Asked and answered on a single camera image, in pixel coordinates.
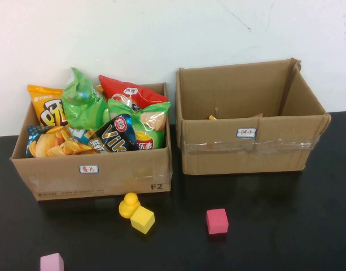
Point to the brown snack bar packet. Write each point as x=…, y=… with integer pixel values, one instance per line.
x=257, y=115

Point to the small orange snack packet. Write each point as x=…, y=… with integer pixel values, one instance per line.
x=211, y=117

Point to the teal white snack packet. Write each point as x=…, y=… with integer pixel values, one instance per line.
x=78, y=133

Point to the green potato print chip bag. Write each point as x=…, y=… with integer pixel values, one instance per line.
x=153, y=118

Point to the clear packing tape strip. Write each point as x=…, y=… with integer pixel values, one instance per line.
x=218, y=146

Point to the black chip bag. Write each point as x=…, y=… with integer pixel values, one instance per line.
x=113, y=138

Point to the red chip bag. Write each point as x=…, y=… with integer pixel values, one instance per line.
x=124, y=89

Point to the white label with red writing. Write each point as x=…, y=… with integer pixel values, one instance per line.
x=88, y=169
x=246, y=133

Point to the yellow duck toy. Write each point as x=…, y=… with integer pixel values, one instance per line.
x=129, y=204

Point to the taped cardboard box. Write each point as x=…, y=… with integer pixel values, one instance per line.
x=246, y=84

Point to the yellow foam cube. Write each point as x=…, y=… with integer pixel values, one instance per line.
x=141, y=220

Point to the plain green chip bag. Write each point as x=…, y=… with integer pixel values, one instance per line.
x=82, y=110

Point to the magenta foam cube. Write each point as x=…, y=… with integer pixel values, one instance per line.
x=217, y=221

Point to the cardboard box of chips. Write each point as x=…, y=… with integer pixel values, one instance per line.
x=62, y=183

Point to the blue ridged chips bag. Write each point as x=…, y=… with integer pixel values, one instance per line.
x=48, y=144

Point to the orange chip bag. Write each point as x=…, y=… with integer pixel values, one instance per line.
x=44, y=103

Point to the light pink foam cube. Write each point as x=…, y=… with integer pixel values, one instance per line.
x=51, y=262

